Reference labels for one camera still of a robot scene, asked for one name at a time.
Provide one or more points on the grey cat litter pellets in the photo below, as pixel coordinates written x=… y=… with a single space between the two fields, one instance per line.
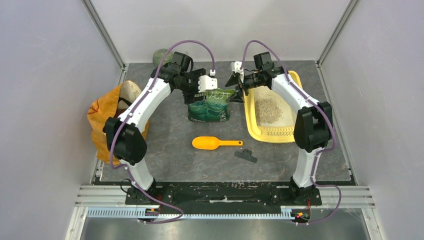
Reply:
x=268 y=113

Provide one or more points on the orange fabric bag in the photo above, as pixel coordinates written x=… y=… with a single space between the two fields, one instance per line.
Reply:
x=112 y=104

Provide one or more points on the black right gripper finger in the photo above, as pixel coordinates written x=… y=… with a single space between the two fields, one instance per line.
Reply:
x=233 y=80
x=237 y=96

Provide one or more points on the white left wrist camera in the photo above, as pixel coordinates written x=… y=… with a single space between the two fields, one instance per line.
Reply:
x=207 y=82

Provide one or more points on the yellow plastic litter box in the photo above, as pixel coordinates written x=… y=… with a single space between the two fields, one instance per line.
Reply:
x=278 y=134

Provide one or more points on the black bag clip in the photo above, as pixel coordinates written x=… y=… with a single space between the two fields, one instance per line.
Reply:
x=246 y=154

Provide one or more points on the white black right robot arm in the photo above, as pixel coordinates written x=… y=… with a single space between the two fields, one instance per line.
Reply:
x=313 y=127

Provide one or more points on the green cat litter bag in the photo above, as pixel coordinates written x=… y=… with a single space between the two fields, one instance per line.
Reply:
x=212 y=108

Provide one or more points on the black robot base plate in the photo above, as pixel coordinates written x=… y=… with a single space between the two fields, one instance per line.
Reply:
x=274 y=193

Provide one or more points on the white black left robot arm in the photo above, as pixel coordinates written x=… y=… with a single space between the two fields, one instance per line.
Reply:
x=124 y=138

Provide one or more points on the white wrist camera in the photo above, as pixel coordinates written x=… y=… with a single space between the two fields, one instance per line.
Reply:
x=237 y=70
x=207 y=82

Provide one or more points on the orange plastic litter scoop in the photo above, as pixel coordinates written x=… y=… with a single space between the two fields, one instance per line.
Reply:
x=212 y=143

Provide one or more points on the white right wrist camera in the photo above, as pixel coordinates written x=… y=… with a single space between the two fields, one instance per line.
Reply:
x=237 y=70

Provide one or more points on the grey slotted cable duct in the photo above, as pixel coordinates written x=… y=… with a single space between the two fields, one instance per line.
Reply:
x=144 y=213

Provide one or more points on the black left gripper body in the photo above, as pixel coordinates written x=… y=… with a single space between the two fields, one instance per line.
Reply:
x=189 y=91

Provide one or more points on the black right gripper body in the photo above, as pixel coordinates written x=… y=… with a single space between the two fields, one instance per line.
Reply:
x=250 y=81

